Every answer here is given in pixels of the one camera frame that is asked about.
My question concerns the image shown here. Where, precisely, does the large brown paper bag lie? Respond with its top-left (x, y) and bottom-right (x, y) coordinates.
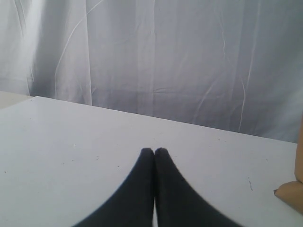
top-left (273, 119), bottom-right (303, 212)

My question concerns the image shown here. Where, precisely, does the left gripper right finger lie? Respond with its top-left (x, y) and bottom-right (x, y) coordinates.
top-left (154, 148), bottom-right (239, 227)

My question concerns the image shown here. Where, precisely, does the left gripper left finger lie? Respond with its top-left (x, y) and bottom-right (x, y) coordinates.
top-left (75, 148), bottom-right (154, 227)

